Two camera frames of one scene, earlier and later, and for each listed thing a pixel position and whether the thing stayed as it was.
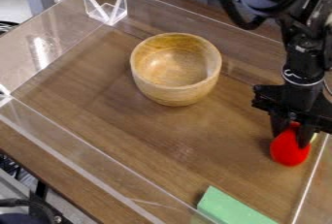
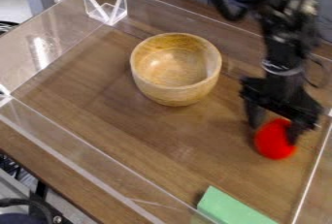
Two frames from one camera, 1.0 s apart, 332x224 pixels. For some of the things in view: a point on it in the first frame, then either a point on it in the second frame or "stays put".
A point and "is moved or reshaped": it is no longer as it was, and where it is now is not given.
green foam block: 223,208 stays put
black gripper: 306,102 -> 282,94
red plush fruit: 286,149 is moved or reshaped
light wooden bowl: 176,68 stays put
